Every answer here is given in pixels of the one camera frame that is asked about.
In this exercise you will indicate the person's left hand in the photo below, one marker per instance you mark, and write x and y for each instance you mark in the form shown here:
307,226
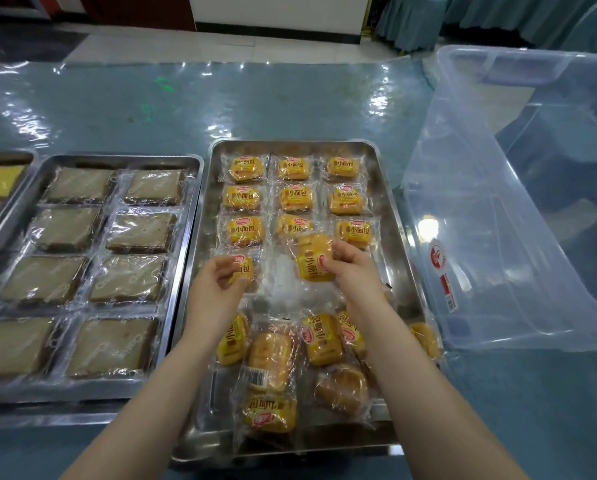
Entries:
211,299

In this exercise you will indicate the person's left thumb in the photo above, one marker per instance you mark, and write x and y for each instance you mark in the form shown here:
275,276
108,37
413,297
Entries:
227,262

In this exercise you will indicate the steel tray with brown cakes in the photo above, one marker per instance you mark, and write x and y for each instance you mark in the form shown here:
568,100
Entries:
191,204

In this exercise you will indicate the group of wrapped brown cakes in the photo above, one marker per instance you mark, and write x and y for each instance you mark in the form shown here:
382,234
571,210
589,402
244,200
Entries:
73,274

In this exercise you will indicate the blue chair cover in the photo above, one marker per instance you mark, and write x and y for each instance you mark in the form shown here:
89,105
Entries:
523,14
411,19

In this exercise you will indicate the white cabinet panel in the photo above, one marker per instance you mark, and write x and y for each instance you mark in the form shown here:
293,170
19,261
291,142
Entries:
278,14

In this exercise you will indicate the small yellow bread packet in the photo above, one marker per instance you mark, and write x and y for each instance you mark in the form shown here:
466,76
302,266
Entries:
311,254
243,268

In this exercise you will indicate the steel tray with yellow cakes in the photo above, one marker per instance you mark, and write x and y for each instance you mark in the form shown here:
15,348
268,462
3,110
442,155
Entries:
26,162

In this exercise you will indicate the wrapped yellow cake slice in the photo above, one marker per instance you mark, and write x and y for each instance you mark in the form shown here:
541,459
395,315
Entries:
1,179

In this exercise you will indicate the steel tray with bread packets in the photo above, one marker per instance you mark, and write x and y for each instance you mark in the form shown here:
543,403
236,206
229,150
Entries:
278,294

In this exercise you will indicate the person's right thumb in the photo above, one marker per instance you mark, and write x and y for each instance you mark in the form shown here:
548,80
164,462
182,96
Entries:
329,266

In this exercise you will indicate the group of yellow bread packets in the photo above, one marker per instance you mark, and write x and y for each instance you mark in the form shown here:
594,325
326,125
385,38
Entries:
293,194

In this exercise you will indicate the person's right hand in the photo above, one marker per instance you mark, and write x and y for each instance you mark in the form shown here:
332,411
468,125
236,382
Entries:
358,282

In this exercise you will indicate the clear plastic storage bin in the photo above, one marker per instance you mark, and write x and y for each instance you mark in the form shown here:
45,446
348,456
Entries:
508,244

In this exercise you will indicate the person's left forearm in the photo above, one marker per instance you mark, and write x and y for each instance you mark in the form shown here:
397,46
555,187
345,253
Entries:
163,394

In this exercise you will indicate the person's right forearm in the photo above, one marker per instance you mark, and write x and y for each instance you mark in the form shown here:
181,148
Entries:
418,389

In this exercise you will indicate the blue tablecloth with clear cover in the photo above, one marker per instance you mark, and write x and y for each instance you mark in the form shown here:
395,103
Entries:
128,104

